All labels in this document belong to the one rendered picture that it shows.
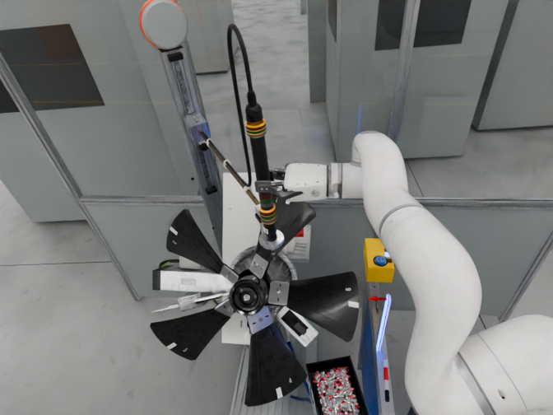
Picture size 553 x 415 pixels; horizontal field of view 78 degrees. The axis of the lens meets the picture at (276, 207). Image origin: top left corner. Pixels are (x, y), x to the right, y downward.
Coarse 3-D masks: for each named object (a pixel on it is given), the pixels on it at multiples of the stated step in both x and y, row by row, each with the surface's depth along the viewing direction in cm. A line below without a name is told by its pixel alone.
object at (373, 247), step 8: (368, 240) 142; (376, 240) 142; (368, 248) 139; (376, 248) 139; (368, 256) 136; (384, 256) 135; (368, 264) 133; (376, 264) 132; (384, 264) 132; (392, 264) 132; (368, 272) 134; (376, 272) 133; (384, 272) 132; (392, 272) 132; (368, 280) 137; (376, 280) 136; (384, 280) 135; (392, 280) 136
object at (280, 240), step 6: (258, 204) 94; (258, 210) 92; (258, 216) 94; (264, 234) 97; (276, 234) 97; (282, 234) 97; (258, 240) 96; (264, 240) 96; (276, 240) 95; (282, 240) 95; (264, 246) 94; (270, 246) 94; (276, 246) 94
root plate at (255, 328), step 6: (264, 306) 116; (258, 312) 114; (264, 312) 116; (252, 318) 112; (258, 318) 114; (264, 318) 115; (270, 318) 117; (252, 324) 112; (258, 324) 113; (264, 324) 115; (252, 330) 111; (258, 330) 113
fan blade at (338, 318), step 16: (352, 272) 116; (304, 288) 113; (320, 288) 113; (336, 288) 113; (352, 288) 113; (288, 304) 109; (304, 304) 109; (320, 304) 109; (336, 304) 110; (320, 320) 107; (336, 320) 107; (352, 320) 107; (352, 336) 106
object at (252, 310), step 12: (240, 276) 119; (252, 276) 112; (240, 288) 109; (252, 288) 108; (264, 288) 109; (240, 300) 109; (252, 300) 109; (264, 300) 107; (240, 312) 108; (252, 312) 108
